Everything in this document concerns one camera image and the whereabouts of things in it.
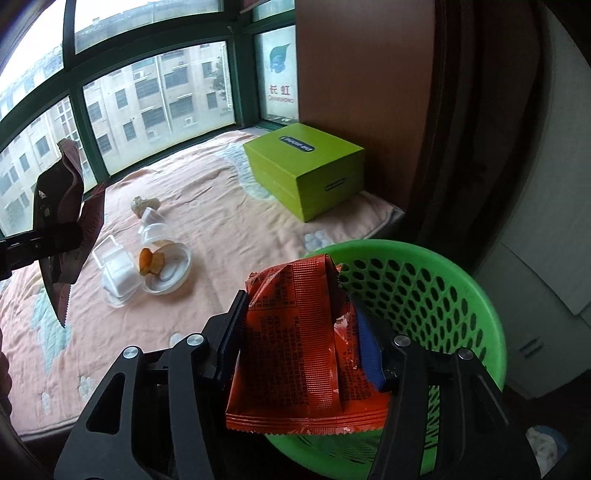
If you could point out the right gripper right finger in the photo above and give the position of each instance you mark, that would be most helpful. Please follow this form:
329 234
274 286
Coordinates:
446 417

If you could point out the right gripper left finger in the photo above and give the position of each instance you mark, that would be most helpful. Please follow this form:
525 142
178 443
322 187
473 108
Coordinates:
161 414

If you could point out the pink snack wrapper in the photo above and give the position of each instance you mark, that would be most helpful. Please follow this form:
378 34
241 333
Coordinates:
59 198

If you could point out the white styrofoam block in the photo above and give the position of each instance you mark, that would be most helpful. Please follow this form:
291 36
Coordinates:
119 274

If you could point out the paper ball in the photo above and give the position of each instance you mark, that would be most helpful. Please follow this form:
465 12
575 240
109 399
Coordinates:
139 205

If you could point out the orange peel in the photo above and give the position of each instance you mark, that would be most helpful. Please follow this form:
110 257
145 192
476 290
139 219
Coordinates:
150 263

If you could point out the clear dome cup with tissue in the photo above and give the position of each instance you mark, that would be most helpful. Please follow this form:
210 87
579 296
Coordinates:
154 233

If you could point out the orange snack wrapper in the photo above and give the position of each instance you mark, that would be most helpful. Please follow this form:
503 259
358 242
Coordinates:
299 368

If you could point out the white round plastic lid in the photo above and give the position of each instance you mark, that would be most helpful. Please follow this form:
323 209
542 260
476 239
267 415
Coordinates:
175 271

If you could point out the clear plastic cup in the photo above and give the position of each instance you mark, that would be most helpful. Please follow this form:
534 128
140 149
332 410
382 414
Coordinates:
151 217

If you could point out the pink cartoon blanket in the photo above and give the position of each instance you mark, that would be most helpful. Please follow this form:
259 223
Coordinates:
179 239

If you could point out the green plastic waste basket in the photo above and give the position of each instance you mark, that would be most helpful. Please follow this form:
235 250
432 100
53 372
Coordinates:
424 296

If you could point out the green shoe box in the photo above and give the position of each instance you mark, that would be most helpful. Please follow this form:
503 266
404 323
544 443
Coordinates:
307 170

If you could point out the brown wooden wardrobe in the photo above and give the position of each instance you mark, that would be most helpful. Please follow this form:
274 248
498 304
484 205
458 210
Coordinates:
439 93

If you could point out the green window frame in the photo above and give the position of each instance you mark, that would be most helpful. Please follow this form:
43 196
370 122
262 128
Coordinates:
131 81

